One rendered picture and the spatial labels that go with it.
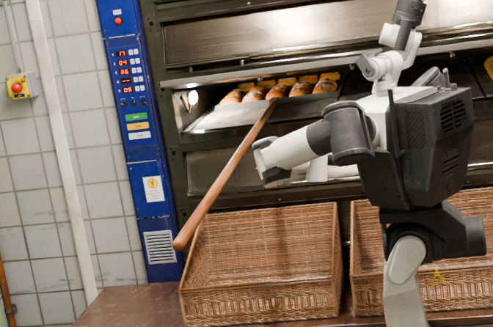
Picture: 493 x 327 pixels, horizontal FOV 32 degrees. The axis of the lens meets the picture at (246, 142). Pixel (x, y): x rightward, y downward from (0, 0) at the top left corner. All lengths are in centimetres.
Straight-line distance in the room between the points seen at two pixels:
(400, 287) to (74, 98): 164
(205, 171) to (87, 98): 56
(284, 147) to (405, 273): 50
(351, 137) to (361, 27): 110
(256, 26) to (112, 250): 112
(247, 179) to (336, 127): 124
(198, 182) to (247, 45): 59
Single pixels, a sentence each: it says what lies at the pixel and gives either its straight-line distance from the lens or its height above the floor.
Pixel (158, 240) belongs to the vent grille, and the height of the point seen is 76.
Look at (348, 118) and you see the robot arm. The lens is 218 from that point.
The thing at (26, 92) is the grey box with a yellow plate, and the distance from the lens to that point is 350.
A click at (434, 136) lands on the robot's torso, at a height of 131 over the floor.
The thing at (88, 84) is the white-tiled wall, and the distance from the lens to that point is 347.
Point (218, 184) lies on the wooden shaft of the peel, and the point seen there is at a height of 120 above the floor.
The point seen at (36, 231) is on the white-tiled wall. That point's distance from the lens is 373.
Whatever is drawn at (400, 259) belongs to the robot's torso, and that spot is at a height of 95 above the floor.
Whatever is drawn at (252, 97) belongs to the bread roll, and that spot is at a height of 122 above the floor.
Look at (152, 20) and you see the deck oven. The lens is 335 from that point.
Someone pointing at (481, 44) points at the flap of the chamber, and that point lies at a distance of 309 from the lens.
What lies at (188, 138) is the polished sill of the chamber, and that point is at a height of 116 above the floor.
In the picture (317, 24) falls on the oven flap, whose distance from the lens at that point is 323.
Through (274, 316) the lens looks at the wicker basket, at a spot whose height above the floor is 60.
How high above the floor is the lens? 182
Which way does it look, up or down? 12 degrees down
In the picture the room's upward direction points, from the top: 9 degrees counter-clockwise
